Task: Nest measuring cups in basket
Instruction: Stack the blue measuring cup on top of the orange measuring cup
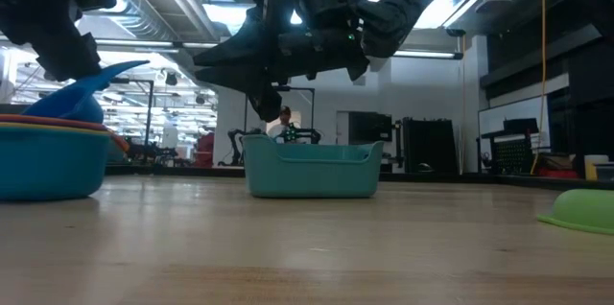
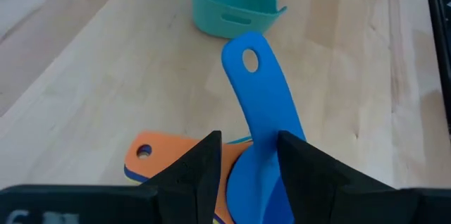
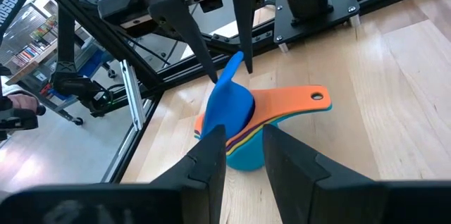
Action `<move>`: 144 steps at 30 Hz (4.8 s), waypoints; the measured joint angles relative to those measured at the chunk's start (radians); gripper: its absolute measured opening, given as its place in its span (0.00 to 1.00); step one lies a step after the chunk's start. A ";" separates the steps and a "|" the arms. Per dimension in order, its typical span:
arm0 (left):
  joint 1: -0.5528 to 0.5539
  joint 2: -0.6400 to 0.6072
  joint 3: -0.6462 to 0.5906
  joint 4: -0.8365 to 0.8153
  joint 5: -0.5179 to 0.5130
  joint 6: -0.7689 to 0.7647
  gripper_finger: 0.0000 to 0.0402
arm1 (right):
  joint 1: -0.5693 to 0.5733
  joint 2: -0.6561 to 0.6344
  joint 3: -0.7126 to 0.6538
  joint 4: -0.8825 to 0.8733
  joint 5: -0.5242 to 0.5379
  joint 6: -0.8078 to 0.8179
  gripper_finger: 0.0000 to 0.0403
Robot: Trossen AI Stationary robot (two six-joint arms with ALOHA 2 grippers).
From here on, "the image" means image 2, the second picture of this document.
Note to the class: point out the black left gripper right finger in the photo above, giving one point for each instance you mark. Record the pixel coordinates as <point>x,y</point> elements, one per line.
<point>317,196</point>

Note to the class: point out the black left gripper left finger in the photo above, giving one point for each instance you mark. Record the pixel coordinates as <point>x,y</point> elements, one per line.
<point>183,196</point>

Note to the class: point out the teal plastic basket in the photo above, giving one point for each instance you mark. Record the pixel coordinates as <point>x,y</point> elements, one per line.
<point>204,12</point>

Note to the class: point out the orange measuring cup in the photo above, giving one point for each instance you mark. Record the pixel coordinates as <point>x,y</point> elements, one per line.
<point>165,153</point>

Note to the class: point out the light blue measuring cup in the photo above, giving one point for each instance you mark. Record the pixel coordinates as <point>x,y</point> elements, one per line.
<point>264,104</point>

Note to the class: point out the black aluminium table frame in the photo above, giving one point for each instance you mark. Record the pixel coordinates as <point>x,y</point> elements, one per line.
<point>440,41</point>

